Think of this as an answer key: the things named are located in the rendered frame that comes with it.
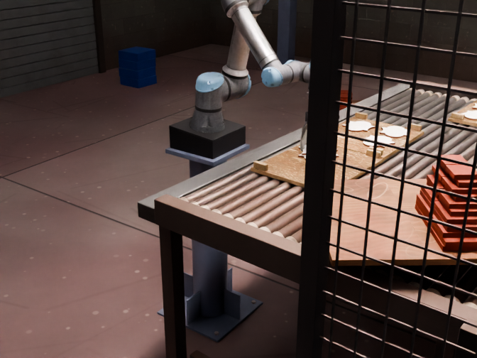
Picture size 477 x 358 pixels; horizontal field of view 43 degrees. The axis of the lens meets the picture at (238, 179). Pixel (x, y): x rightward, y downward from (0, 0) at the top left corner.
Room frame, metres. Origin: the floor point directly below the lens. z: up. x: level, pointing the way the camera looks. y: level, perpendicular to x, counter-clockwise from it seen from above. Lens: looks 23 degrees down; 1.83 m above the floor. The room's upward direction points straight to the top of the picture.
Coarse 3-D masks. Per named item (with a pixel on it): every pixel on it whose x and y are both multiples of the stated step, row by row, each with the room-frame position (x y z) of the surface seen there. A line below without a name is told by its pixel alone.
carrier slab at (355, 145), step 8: (352, 120) 2.75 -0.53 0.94; (360, 120) 2.75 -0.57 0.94; (368, 120) 2.75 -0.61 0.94; (344, 128) 2.64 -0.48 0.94; (344, 136) 2.52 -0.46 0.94; (360, 136) 2.52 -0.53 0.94; (368, 136) 2.52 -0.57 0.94; (416, 136) 2.53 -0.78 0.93; (352, 144) 2.42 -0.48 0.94; (360, 144) 2.42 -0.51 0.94; (400, 144) 2.42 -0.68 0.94; (360, 152) 2.34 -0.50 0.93; (384, 152) 2.33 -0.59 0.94; (392, 152) 2.34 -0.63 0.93; (384, 160) 2.28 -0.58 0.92
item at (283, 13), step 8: (280, 0) 7.31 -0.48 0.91; (288, 0) 7.25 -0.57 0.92; (296, 0) 7.35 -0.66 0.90; (280, 8) 7.31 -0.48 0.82; (288, 8) 7.25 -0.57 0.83; (296, 8) 7.36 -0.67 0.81; (280, 16) 7.31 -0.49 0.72; (288, 16) 7.24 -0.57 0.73; (280, 24) 7.30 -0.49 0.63; (288, 24) 7.24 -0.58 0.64; (280, 32) 7.30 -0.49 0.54; (288, 32) 7.24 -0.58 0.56; (280, 40) 7.30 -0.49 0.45; (288, 40) 7.24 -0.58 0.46; (280, 48) 7.30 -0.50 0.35; (288, 48) 7.24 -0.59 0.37; (280, 56) 7.30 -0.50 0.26; (288, 56) 7.24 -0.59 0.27
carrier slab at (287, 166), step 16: (272, 160) 2.24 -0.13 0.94; (288, 160) 2.24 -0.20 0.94; (304, 160) 2.24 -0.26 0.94; (336, 160) 2.24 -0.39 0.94; (352, 160) 2.24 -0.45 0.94; (368, 160) 2.24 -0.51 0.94; (272, 176) 2.10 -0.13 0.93; (288, 176) 2.08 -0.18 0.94; (304, 176) 2.08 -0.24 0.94; (336, 176) 2.08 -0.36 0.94; (352, 176) 2.08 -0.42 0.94
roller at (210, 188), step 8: (400, 96) 3.24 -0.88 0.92; (384, 104) 3.08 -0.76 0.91; (368, 112) 2.95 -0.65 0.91; (344, 120) 2.80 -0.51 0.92; (296, 144) 2.46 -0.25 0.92; (280, 152) 2.37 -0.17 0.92; (264, 160) 2.28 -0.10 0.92; (248, 168) 2.20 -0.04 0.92; (232, 176) 2.12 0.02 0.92; (240, 176) 2.14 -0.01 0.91; (216, 184) 2.05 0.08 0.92; (224, 184) 2.07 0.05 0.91; (192, 192) 1.98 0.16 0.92; (200, 192) 1.97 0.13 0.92; (208, 192) 1.99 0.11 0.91; (192, 200) 1.93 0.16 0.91
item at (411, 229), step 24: (360, 192) 1.71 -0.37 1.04; (384, 192) 1.71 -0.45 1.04; (408, 192) 1.71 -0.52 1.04; (336, 216) 1.55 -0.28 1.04; (360, 216) 1.55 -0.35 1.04; (384, 216) 1.55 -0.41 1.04; (408, 216) 1.55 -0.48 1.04; (336, 240) 1.41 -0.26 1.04; (360, 240) 1.41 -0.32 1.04; (384, 240) 1.41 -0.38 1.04; (408, 240) 1.41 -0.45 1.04; (432, 240) 1.41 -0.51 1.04; (360, 264) 1.31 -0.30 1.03; (408, 264) 1.32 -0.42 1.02; (432, 264) 1.32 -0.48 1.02
